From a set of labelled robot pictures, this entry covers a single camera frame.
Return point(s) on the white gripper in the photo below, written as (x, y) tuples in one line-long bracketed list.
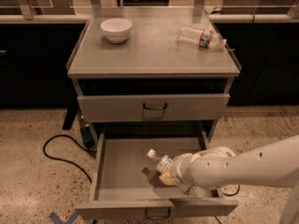
[(177, 168)]

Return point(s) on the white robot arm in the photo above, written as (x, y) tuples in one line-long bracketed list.
[(274, 165)]

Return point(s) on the open middle drawer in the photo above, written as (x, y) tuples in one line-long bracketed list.
[(126, 184)]

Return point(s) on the closed upper drawer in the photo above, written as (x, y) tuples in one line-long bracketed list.
[(117, 108)]

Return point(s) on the grey drawer cabinet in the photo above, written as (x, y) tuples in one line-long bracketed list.
[(150, 62)]

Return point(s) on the clear crushed plastic bottle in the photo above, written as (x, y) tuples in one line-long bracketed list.
[(201, 38)]

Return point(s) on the blue power adapter box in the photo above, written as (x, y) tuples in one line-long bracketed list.
[(87, 137)]

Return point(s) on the white ceramic bowl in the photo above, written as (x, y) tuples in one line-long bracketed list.
[(116, 30)]

